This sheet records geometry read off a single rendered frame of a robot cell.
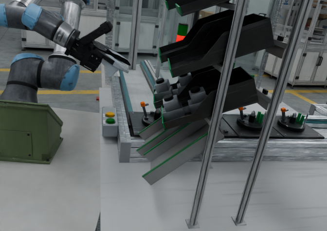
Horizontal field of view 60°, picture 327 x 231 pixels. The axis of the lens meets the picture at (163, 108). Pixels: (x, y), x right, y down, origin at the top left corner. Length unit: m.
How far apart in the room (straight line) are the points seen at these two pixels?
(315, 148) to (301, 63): 4.78
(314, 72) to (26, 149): 6.04
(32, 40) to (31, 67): 5.28
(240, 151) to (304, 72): 5.19
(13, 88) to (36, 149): 0.25
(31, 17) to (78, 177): 0.59
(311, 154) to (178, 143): 0.82
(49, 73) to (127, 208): 0.61
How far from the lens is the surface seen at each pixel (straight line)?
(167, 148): 1.01
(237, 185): 1.25
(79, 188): 1.12
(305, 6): 0.83
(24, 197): 1.11
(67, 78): 1.23
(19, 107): 1.17
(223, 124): 1.48
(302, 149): 1.58
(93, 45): 0.96
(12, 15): 1.12
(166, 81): 0.99
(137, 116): 1.41
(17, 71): 1.27
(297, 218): 1.22
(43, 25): 0.98
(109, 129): 1.34
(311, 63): 6.53
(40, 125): 1.18
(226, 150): 1.36
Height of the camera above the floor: 1.57
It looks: 23 degrees down
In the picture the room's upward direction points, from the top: 8 degrees clockwise
